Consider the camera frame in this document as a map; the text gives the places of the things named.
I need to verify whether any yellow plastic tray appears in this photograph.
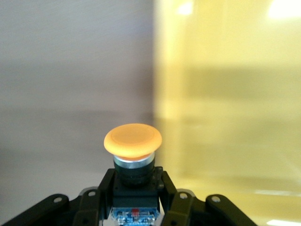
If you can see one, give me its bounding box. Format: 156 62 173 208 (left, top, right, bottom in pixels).
152 0 301 226

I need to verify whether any yellow mushroom push button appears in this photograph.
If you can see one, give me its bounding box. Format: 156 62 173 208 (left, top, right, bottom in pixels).
103 123 163 225

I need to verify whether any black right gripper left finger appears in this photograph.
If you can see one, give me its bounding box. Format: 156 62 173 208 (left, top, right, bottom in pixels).
0 168 116 226

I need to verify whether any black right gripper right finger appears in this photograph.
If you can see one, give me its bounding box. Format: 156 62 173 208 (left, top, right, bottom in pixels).
152 166 260 226

